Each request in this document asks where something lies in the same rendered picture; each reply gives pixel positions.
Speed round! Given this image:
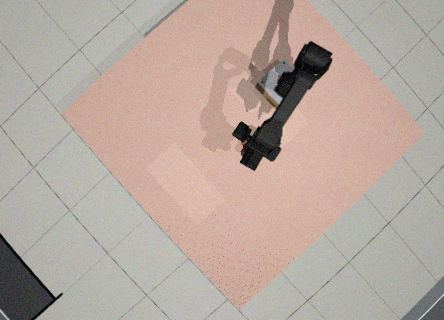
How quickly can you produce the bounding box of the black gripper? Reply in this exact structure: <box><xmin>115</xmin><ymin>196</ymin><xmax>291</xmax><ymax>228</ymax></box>
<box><xmin>232</xmin><ymin>122</ymin><xmax>281</xmax><ymax>162</ymax></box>

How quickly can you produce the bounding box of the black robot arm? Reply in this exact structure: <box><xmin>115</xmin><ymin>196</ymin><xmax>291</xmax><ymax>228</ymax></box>
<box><xmin>239</xmin><ymin>41</ymin><xmax>333</xmax><ymax>171</ymax></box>

